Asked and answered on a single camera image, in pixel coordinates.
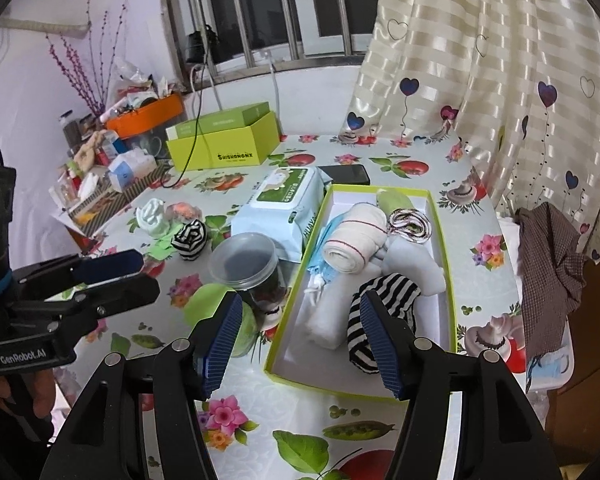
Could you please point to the brown checked cloth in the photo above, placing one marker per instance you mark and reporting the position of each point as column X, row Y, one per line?
column 550, row 270

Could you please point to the purple flower branches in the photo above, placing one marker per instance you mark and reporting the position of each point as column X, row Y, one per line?
column 87, row 75

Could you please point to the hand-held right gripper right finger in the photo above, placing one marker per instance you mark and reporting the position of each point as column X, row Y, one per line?
column 380, row 340

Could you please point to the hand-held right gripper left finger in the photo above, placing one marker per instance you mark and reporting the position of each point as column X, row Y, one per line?
column 222, row 330

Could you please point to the neon green cloth piece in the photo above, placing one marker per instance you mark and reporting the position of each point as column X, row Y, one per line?
column 156, row 250

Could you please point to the blue face mask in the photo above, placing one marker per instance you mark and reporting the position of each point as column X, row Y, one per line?
column 327, row 266
column 550, row 370

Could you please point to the orange storage box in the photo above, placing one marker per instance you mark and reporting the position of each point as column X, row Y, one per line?
column 145, row 117

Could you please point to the white blue tissue pack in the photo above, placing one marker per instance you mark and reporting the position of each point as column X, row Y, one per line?
column 130, row 172

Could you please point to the black white striped sock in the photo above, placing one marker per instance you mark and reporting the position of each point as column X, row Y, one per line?
column 392, row 287
column 190, row 240

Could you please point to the black power adapter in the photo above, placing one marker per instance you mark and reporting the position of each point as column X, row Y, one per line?
column 200, row 45

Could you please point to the barred window frame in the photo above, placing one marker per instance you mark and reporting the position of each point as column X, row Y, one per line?
column 260, row 10

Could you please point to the lime green printed cardboard box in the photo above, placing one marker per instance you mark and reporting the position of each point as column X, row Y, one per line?
column 220, row 157

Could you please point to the clear plastic jar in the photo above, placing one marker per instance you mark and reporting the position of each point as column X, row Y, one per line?
column 245, row 265

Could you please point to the dark striped tray box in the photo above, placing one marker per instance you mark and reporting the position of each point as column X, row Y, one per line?
column 130, row 195

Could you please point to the green plastic container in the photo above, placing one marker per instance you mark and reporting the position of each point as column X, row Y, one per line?
column 200, row 307

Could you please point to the black phone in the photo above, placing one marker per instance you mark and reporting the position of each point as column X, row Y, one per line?
column 345, row 175

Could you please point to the pink sock roll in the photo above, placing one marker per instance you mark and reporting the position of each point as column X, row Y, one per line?
column 355, row 240

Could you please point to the pale green box lid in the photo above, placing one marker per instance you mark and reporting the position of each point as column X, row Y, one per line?
column 215, row 122

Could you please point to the clear plastic bag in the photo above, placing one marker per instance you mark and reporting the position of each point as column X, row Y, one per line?
column 130, row 75

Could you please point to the person's left hand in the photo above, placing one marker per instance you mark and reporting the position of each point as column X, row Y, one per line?
column 30, row 392

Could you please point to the wet wipes pack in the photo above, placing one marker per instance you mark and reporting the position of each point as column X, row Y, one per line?
column 275, row 205

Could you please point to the fruit print tablecloth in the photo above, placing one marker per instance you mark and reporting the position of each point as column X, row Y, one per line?
column 290, row 425

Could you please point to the pale blue white sock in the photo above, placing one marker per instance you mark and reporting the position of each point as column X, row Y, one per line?
column 152, row 217

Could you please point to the green sock roll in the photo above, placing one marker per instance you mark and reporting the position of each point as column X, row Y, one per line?
column 392, row 200

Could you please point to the cream heart print curtain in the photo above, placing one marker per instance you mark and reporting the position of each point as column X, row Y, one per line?
column 480, row 60

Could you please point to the white wall pipe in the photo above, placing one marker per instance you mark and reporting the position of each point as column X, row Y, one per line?
column 45, row 26

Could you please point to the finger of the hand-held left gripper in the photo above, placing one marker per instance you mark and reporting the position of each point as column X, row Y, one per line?
column 130, row 287
column 110, row 264

